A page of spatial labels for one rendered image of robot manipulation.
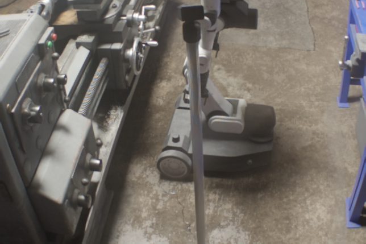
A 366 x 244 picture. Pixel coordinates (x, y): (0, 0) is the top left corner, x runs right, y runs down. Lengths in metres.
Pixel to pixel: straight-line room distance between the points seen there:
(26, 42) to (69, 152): 0.53
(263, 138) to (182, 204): 0.61
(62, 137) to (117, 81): 0.77
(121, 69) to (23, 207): 1.17
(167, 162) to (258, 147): 0.53
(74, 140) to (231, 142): 1.13
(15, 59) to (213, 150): 1.51
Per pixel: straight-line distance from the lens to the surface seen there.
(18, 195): 1.97
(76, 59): 2.67
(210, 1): 2.39
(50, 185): 2.08
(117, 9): 2.86
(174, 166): 3.07
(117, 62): 2.84
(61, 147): 2.22
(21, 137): 1.94
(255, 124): 3.02
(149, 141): 3.38
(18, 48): 1.97
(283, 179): 3.12
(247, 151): 3.03
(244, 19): 2.64
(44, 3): 2.68
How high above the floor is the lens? 2.29
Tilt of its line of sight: 39 degrees down
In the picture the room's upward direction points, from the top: 4 degrees counter-clockwise
